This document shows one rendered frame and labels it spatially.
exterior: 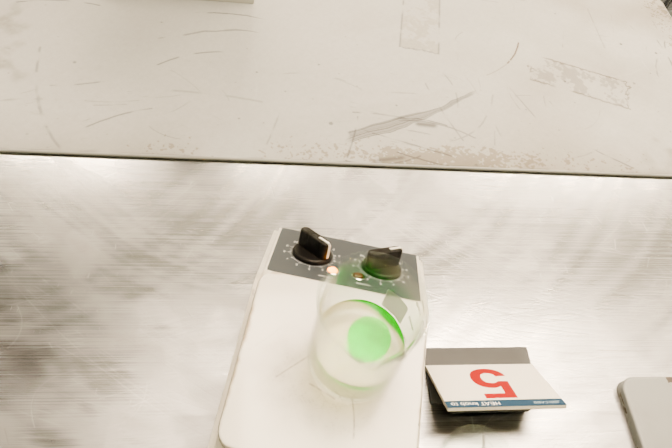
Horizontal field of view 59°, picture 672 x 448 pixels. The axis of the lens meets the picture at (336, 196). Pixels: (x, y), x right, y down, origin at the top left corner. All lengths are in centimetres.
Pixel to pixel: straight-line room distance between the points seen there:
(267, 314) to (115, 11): 46
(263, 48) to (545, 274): 39
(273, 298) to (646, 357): 33
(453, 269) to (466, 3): 41
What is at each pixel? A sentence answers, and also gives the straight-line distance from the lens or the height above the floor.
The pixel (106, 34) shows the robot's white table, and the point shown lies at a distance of 73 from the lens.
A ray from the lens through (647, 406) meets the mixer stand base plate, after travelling 56.
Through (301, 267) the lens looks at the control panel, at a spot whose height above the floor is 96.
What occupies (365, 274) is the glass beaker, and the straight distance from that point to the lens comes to 36.
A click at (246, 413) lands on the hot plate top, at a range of 38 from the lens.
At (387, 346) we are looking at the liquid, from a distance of 38.
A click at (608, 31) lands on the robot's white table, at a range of 89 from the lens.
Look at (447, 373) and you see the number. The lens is 49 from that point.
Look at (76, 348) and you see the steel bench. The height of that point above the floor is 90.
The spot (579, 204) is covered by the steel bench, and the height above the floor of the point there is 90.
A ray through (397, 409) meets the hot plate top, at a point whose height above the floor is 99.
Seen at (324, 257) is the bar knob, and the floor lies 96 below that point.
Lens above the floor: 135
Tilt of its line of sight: 53 degrees down
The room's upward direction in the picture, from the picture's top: 12 degrees clockwise
